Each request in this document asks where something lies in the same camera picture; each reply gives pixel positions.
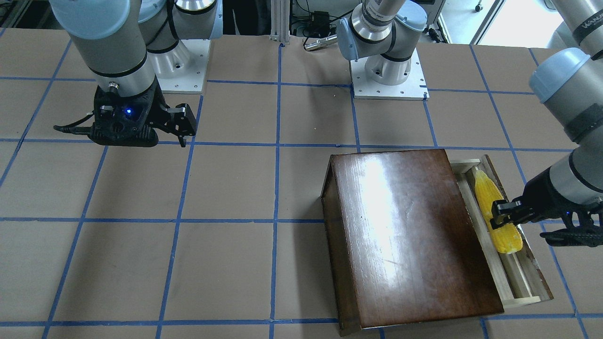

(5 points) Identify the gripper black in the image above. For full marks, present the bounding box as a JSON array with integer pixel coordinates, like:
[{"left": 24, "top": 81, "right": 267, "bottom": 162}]
[
  {"left": 489, "top": 168, "right": 594, "bottom": 231},
  {"left": 94, "top": 80, "right": 197, "bottom": 148}
]

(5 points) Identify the yellow corn cob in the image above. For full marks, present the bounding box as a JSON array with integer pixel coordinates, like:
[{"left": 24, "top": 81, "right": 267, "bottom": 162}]
[{"left": 473, "top": 169, "right": 523, "bottom": 255}]

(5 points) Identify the wooden drawer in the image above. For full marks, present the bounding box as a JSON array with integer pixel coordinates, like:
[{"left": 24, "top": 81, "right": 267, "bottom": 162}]
[{"left": 450, "top": 155, "right": 554, "bottom": 310}]

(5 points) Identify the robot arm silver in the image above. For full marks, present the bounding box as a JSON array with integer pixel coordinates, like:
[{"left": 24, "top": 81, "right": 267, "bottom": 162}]
[
  {"left": 336, "top": 0, "right": 602, "bottom": 232},
  {"left": 50, "top": 0, "right": 223, "bottom": 147}
]

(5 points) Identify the dark wooden cabinet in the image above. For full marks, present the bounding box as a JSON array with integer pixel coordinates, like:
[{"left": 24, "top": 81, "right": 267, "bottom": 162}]
[{"left": 321, "top": 149, "right": 504, "bottom": 337}]

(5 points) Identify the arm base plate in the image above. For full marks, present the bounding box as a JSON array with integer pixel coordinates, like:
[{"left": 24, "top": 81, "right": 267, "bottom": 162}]
[
  {"left": 350, "top": 49, "right": 430, "bottom": 100},
  {"left": 148, "top": 40, "right": 212, "bottom": 94}
]

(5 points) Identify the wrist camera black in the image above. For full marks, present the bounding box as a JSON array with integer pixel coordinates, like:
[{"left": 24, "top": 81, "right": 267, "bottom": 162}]
[
  {"left": 540, "top": 210, "right": 603, "bottom": 248},
  {"left": 52, "top": 106, "right": 159, "bottom": 147}
]

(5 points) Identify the aluminium frame post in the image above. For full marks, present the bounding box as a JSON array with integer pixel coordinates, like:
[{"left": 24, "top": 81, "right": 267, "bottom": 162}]
[{"left": 269, "top": 0, "right": 291, "bottom": 46}]

